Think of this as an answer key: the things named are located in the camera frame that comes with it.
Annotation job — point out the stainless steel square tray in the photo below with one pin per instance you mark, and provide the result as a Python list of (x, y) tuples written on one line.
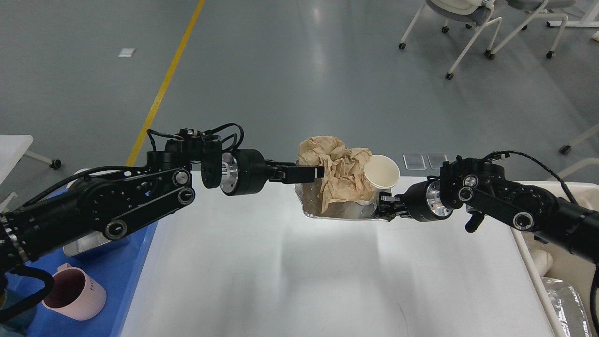
[(93, 244)]

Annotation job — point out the dark teal object corner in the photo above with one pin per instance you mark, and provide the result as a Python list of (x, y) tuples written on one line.
[(20, 323)]

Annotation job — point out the white chair leg with caster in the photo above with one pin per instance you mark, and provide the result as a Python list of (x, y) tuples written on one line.
[(565, 149)]

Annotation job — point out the floor outlet plate left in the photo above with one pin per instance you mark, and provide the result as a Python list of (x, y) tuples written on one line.
[(414, 162)]

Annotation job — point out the floor outlet plate right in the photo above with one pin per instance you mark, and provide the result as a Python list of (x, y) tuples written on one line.
[(436, 160)]

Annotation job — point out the white grey chair right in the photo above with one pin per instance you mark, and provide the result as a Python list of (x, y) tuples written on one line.
[(535, 10)]

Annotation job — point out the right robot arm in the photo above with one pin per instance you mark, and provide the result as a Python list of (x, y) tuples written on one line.
[(481, 185)]

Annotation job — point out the pink plastic mug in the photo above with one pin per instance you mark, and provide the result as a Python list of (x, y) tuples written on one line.
[(75, 294)]

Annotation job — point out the white desk base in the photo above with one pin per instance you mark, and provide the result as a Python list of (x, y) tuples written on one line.
[(584, 14)]

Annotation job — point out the floor outlet plate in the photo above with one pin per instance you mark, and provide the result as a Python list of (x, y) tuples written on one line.
[(436, 160), (414, 162)]

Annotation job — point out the white grey chair left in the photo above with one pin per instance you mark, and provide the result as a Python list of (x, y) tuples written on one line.
[(479, 14)]

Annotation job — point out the brown paper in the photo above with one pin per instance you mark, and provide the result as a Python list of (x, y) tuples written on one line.
[(344, 176)]

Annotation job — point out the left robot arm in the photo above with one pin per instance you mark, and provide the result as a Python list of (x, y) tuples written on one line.
[(117, 201)]

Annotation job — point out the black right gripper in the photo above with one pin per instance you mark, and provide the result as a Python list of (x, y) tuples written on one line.
[(422, 203)]

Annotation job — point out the foil item in bin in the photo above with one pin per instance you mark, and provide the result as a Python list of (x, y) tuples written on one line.
[(568, 306)]

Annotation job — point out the blue plastic tray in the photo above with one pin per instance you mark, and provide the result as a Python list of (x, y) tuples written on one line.
[(117, 267)]

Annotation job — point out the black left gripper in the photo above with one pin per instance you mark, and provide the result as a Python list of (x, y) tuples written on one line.
[(245, 172)]

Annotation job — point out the aluminium foil container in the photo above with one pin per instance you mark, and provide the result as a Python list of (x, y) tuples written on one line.
[(311, 201)]

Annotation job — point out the white grey chair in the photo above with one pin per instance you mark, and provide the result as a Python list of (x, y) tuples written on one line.
[(535, 10), (479, 14)]

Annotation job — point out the white paper cup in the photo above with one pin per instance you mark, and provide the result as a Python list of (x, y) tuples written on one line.
[(382, 173)]

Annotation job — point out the white side table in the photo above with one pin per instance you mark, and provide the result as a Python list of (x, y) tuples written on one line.
[(12, 148)]

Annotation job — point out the beige plastic bin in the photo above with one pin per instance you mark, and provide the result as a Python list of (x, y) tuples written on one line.
[(566, 267)]

